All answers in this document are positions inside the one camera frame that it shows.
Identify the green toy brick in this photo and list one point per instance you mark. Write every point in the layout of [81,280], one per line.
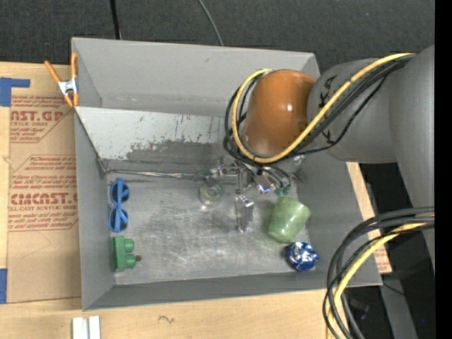
[121,254]

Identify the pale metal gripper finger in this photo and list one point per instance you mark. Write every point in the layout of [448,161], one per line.
[249,208]
[240,213]

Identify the blue shiny foil packet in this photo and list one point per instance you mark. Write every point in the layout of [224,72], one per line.
[301,256]

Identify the blue sunglasses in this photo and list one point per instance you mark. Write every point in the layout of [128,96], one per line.
[118,207]

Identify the grey metal bin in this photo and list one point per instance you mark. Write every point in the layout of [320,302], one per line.
[183,238]

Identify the pale green cup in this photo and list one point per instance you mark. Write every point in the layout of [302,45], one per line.
[287,219]

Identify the brown cardboard board red print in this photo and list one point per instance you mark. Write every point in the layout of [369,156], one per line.
[42,260]

